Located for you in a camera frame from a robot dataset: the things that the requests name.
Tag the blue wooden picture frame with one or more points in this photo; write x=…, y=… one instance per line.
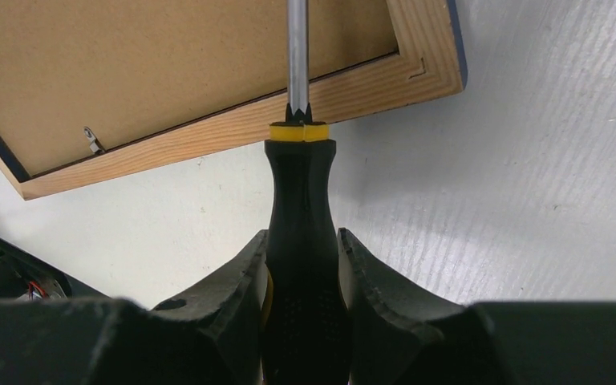
x=95, y=90

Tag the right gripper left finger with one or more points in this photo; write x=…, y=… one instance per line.
x=206, y=334

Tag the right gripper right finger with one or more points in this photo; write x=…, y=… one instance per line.
x=405, y=334

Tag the black yellow screwdriver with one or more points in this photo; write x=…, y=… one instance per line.
x=306, y=330

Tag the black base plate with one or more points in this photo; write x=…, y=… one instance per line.
x=22, y=275

